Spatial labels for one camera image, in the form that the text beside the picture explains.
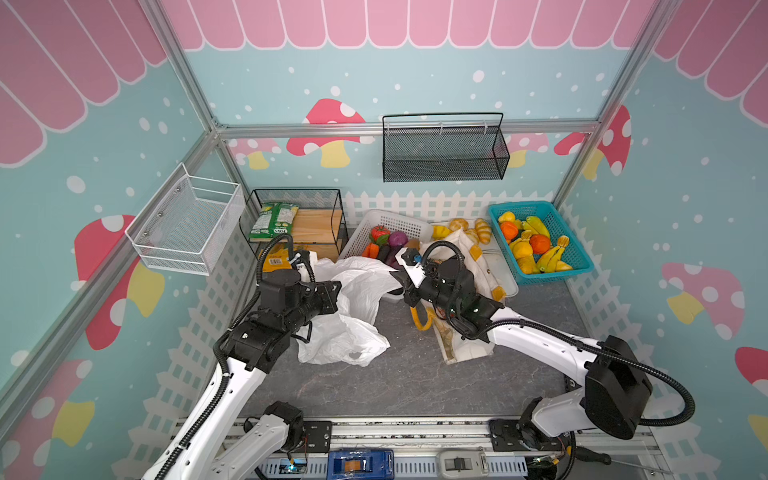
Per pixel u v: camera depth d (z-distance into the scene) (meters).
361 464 0.67
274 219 0.97
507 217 1.13
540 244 1.08
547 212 1.16
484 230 1.16
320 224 1.02
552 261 1.06
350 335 0.65
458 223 1.16
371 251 1.07
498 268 1.10
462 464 0.67
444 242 0.54
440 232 1.14
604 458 0.70
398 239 1.09
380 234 1.09
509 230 1.08
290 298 0.55
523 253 1.02
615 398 0.41
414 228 1.10
